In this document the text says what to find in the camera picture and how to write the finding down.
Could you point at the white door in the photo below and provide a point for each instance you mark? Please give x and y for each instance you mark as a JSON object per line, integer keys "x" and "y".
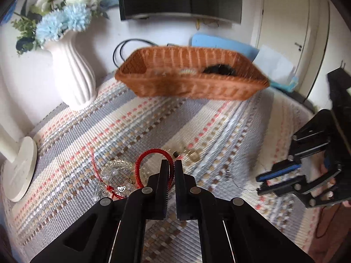
{"x": 288, "y": 19}

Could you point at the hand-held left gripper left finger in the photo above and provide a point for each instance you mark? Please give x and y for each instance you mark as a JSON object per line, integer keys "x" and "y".
{"x": 164, "y": 186}

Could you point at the white ribbed vase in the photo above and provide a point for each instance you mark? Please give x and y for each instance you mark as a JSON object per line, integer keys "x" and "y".
{"x": 71, "y": 71}

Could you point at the tissue pack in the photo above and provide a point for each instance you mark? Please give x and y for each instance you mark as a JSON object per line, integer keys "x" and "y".
{"x": 274, "y": 63}

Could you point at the striped woven tablecloth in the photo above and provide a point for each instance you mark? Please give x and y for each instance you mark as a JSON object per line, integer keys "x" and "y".
{"x": 109, "y": 131}

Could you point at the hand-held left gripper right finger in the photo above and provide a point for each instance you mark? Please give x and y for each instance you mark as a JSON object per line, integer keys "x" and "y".
{"x": 179, "y": 191}

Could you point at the white desk lamp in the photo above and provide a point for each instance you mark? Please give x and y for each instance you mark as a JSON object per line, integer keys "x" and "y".
{"x": 19, "y": 169}

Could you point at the yellow wall hook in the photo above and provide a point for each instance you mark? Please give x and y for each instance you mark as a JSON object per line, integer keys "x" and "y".
{"x": 197, "y": 24}

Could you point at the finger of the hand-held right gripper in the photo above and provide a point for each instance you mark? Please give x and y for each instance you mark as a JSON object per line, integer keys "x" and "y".
{"x": 277, "y": 171}
{"x": 282, "y": 188}

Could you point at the black wristband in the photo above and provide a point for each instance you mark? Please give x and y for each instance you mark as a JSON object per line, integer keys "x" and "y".
{"x": 219, "y": 70}

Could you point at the light blue plastic board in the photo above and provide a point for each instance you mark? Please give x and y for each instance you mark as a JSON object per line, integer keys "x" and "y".
{"x": 219, "y": 43}

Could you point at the brown wicker basket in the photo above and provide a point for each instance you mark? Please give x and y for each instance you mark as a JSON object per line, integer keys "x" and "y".
{"x": 192, "y": 87}

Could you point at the blue white artificial flowers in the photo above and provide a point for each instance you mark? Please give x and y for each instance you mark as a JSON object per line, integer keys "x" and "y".
{"x": 74, "y": 16}

